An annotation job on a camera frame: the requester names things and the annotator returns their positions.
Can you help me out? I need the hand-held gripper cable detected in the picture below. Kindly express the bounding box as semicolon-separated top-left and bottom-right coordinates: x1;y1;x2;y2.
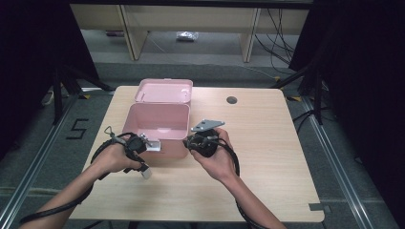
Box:
205;135;266;229
18;131;137;225

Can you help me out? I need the black curtain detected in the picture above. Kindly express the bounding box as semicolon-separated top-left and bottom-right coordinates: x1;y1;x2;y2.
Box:
0;0;100;161
288;0;405;223

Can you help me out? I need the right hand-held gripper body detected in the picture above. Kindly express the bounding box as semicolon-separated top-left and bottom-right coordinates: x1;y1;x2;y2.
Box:
189;118;225;158

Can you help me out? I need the grey tape strip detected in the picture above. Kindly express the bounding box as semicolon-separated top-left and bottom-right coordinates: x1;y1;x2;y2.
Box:
308;202;332;214

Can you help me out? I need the clear plastic bag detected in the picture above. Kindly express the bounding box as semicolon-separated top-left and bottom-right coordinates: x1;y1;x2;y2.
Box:
176;31;200;43

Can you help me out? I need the aluminium floor rail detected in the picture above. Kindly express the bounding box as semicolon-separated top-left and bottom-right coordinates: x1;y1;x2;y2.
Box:
0;94;80;229
300;94;374;229

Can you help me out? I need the left hand-held gripper cable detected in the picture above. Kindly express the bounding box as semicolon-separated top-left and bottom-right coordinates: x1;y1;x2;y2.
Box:
18;131;137;225

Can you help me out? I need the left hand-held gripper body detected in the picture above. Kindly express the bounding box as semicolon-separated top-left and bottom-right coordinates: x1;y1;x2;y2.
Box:
104;125;148;156

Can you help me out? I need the right hand-held gripper cable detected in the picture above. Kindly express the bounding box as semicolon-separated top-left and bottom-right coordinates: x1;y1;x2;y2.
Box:
205;135;266;229

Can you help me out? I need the black metal stand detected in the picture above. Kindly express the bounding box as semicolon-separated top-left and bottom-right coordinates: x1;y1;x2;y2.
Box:
269;63;332;126
52;60;116;126

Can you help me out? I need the person's right hand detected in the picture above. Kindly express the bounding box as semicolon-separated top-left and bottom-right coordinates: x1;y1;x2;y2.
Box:
190;128;239;185

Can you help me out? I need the person's left hand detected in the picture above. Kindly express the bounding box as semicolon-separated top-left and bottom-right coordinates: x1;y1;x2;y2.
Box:
92;135;143;175

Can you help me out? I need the pink storage box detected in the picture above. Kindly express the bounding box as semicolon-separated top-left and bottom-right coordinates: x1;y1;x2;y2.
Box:
122;78;194;160

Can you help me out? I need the bundle of black cables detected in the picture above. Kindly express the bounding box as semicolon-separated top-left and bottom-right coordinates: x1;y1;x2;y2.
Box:
253;8;298;74

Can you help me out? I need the beige wooden desk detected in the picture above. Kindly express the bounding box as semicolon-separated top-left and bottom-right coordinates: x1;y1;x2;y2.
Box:
70;3;309;63

